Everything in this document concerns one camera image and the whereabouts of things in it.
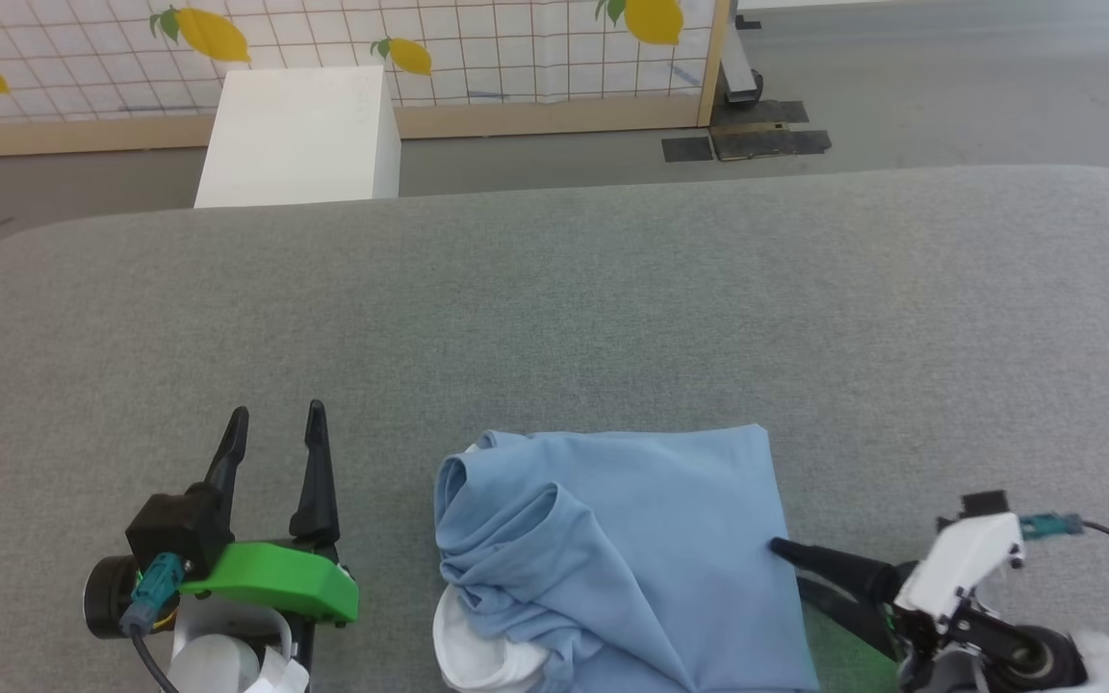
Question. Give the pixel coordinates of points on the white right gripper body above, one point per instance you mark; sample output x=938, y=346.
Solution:
x=959, y=563

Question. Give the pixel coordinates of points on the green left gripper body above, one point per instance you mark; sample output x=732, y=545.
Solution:
x=275, y=577

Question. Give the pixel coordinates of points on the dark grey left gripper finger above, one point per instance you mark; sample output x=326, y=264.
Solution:
x=317, y=481
x=230, y=462

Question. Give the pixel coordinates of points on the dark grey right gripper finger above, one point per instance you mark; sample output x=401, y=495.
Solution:
x=853, y=573
x=872, y=621

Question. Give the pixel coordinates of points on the light blue shirt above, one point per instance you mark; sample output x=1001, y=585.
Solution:
x=631, y=539

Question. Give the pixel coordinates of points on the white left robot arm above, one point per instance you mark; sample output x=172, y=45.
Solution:
x=218, y=664

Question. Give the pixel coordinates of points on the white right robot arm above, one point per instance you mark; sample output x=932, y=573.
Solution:
x=1108, y=669

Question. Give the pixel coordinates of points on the white box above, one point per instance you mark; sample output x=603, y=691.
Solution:
x=295, y=135

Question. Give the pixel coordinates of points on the lemon pattern partition screen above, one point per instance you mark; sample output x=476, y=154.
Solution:
x=535, y=115

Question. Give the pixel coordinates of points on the black metal stand base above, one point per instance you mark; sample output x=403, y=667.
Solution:
x=766, y=142

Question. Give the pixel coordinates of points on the lemon print grid curtain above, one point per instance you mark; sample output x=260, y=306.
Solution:
x=516, y=38

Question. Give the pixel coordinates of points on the grey metal stand foot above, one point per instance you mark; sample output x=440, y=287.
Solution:
x=739, y=82

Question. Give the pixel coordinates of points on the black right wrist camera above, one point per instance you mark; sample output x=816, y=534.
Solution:
x=984, y=502

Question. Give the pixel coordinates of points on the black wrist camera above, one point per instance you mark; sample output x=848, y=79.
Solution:
x=984, y=502
x=174, y=525

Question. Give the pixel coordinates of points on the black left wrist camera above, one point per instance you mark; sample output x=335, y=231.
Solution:
x=174, y=525

